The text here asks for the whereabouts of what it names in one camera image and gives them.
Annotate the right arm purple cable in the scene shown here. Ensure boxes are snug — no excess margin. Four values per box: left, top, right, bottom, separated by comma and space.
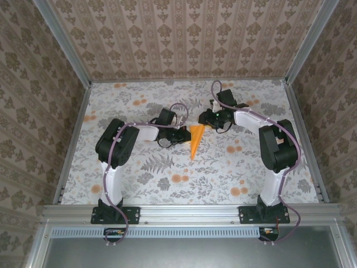
210, 80, 303, 246

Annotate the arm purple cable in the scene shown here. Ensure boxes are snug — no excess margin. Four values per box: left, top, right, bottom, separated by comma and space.
210, 80, 303, 246
103, 103, 190, 248

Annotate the aluminium side rail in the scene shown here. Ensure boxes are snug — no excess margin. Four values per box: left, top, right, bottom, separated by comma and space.
52, 82, 93, 206
283, 79, 331, 203

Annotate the wide aluminium frame rail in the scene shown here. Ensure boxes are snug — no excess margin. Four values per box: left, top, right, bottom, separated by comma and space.
41, 203, 342, 224

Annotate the right gripper thin black cable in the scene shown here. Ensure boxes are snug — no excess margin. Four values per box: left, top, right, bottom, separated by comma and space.
216, 122, 234, 133

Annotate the gripper thin black cable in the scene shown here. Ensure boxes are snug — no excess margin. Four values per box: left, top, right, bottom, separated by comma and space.
216, 122, 234, 133
157, 138, 175, 150

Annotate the left gripper thin black cable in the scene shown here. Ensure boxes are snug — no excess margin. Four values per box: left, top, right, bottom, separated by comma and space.
157, 138, 175, 150

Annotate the orange paper sheet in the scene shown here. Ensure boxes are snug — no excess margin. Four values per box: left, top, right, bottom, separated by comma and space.
186, 125, 209, 161

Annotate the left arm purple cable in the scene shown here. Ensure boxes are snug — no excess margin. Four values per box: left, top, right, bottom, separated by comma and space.
103, 103, 190, 248

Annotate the floral patterned table cover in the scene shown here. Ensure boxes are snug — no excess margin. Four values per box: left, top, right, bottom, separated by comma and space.
60, 79, 321, 206

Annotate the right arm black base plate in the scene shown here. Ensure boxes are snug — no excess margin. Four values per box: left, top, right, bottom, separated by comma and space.
239, 205, 291, 225

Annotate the thin aluminium table rail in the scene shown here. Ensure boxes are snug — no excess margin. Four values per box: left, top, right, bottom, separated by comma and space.
89, 78, 288, 84

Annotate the black connector box with wires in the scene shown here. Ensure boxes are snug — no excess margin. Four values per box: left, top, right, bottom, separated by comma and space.
258, 226, 279, 242
103, 227, 126, 242

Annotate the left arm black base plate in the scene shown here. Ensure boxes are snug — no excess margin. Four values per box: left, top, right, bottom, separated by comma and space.
90, 205, 141, 225

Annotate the aluminium corner post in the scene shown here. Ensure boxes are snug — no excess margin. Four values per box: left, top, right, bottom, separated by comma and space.
33, 0, 92, 86
284, 0, 340, 84

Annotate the grey metal sheet panel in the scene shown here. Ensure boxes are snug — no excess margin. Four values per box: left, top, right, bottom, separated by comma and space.
41, 237, 346, 268

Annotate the grey slotted cable duct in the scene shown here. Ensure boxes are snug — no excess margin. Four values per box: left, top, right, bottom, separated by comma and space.
51, 226, 281, 239

